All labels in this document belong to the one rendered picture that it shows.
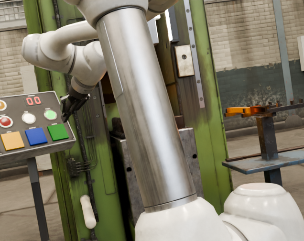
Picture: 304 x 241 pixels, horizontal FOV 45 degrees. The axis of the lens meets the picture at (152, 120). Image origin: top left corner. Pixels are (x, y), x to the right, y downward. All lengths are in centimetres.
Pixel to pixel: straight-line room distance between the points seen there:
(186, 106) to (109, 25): 142
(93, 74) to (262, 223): 80
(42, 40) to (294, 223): 89
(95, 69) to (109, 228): 106
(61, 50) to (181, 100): 102
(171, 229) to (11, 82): 756
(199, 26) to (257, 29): 645
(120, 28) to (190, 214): 36
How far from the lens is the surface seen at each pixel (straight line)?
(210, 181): 218
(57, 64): 126
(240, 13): 855
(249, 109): 170
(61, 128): 170
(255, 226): 74
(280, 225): 75
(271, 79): 859
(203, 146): 214
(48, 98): 178
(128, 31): 71
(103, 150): 201
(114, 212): 207
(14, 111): 170
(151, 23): 195
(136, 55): 69
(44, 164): 738
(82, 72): 130
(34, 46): 126
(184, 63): 209
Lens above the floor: 108
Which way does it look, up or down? 3 degrees down
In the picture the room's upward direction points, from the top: 9 degrees counter-clockwise
